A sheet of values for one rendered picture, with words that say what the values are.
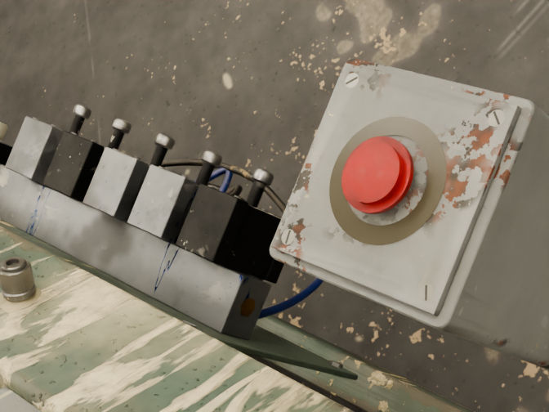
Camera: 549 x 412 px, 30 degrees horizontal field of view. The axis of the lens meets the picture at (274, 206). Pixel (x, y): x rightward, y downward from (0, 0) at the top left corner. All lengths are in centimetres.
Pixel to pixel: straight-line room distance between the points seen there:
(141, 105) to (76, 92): 20
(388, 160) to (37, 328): 33
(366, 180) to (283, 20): 139
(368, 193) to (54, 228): 51
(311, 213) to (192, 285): 31
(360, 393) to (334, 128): 87
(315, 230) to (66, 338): 25
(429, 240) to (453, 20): 121
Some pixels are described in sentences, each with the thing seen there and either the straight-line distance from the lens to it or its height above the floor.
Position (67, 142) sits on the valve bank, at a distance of 96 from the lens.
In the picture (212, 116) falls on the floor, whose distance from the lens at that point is 192.
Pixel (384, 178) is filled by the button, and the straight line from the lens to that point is 51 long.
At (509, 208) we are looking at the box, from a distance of 51.
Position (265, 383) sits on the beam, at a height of 83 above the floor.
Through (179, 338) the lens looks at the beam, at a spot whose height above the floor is 83.
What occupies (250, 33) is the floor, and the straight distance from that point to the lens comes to 193.
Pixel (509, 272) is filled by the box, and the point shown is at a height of 88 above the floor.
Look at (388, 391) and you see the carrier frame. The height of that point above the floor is 18.
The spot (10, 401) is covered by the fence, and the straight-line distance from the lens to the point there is 71.
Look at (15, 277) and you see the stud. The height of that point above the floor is 88.
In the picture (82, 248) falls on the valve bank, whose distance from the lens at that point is 94.
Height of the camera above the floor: 136
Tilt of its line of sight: 51 degrees down
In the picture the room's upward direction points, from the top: 66 degrees counter-clockwise
